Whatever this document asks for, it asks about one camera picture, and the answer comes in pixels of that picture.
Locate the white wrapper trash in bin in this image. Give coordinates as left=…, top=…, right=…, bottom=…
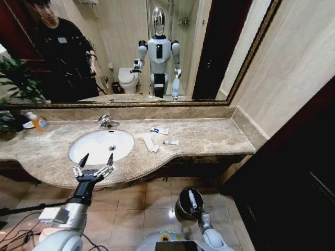
left=188, top=190, right=198, bottom=209

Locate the round black trash bin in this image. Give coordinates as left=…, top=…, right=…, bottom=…
left=174, top=186, right=205, bottom=223

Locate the white robot torso shell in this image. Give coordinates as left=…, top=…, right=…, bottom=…
left=135, top=230, right=204, bottom=251

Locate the orange soap bottle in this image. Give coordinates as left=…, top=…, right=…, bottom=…
left=26, top=111, right=50, bottom=132

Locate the black pole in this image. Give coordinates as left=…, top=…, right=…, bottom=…
left=0, top=202, right=68, bottom=218

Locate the chrome faucet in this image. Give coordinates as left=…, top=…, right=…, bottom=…
left=97, top=114, right=121, bottom=130

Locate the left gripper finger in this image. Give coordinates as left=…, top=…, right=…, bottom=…
left=97, top=153, right=115, bottom=178
left=72, top=153, right=90, bottom=178

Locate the green leafy plant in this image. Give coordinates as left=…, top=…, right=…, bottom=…
left=0, top=56, right=48, bottom=142

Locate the dark wooden door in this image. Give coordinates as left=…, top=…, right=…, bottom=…
left=219, top=75, right=335, bottom=251

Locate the black floor cable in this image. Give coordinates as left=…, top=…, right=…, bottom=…
left=0, top=210, right=42, bottom=251

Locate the gold framed wall mirror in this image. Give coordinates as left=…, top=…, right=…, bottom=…
left=0, top=0, right=284, bottom=109

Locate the white oval sink basin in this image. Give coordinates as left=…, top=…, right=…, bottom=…
left=69, top=130, right=135, bottom=166

